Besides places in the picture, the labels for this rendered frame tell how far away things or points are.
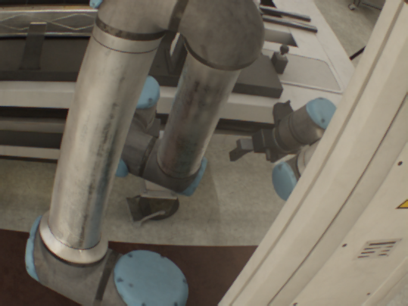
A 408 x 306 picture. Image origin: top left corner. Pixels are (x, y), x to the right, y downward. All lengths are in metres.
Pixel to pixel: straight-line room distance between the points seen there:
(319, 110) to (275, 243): 0.73
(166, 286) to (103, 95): 0.41
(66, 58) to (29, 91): 0.16
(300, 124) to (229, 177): 1.28
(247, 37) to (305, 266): 0.32
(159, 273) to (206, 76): 0.40
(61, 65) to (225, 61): 0.90
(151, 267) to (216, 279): 1.28
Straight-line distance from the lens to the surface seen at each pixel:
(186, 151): 1.14
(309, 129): 1.50
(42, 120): 2.15
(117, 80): 0.86
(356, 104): 0.64
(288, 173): 1.37
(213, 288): 2.36
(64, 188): 1.00
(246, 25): 0.82
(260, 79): 1.83
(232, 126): 2.29
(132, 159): 1.29
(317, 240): 0.75
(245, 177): 2.80
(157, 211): 2.43
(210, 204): 2.63
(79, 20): 1.76
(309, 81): 2.01
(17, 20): 1.75
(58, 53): 1.73
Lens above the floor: 1.92
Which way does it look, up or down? 43 degrees down
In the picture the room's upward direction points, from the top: 23 degrees clockwise
